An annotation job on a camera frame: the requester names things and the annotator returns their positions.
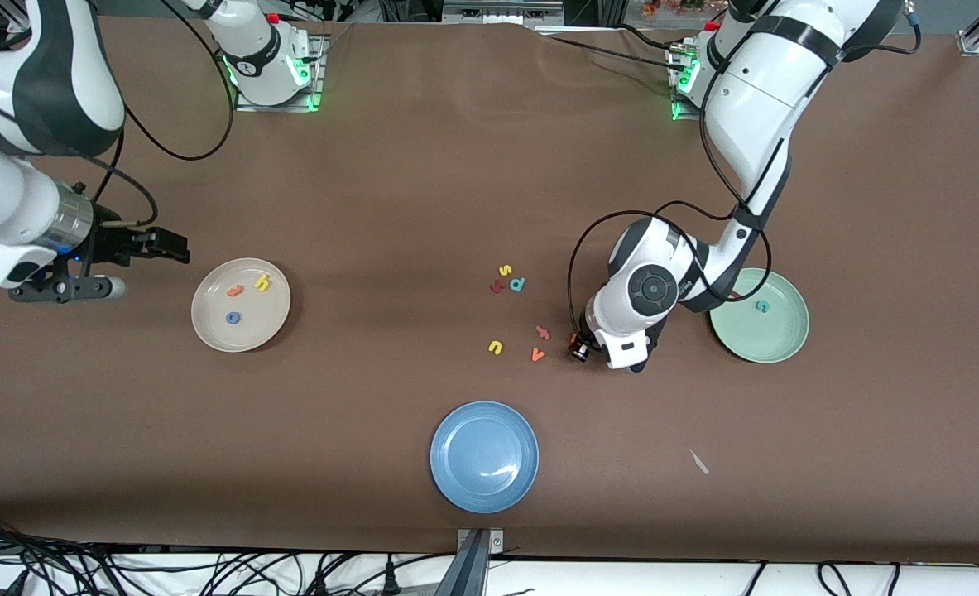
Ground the beige brown plate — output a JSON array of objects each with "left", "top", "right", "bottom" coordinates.
[{"left": 190, "top": 257, "right": 292, "bottom": 353}]

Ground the blue plate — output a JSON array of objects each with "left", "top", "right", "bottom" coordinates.
[{"left": 429, "top": 401, "right": 540, "bottom": 514}]

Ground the light green plate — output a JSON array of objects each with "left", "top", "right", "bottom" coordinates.
[{"left": 708, "top": 267, "right": 811, "bottom": 364}]

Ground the brown table cover mat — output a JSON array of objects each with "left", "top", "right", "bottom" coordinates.
[{"left": 0, "top": 15, "right": 979, "bottom": 565}]

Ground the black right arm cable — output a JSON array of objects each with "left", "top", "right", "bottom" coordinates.
[{"left": 75, "top": 0, "right": 235, "bottom": 228}]

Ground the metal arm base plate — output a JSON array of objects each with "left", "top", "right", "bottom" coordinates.
[
  {"left": 667, "top": 41, "right": 707, "bottom": 122},
  {"left": 233, "top": 35, "right": 329, "bottom": 113}
]

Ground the aluminium camera mount post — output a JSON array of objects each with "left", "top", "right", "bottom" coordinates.
[{"left": 433, "top": 527, "right": 506, "bottom": 596}]

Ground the long black table cable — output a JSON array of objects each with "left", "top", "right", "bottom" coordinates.
[{"left": 539, "top": 33, "right": 684, "bottom": 71}]

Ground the short black table cable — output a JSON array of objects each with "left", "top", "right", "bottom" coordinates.
[{"left": 613, "top": 23, "right": 680, "bottom": 50}]

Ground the tangled black floor cable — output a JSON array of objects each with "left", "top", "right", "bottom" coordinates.
[{"left": 0, "top": 513, "right": 374, "bottom": 596}]

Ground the looped black floor cable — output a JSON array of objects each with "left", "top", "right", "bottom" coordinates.
[{"left": 816, "top": 561, "right": 858, "bottom": 596}]

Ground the grey metal frame rail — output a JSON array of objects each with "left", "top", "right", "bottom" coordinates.
[{"left": 442, "top": 0, "right": 564, "bottom": 26}]

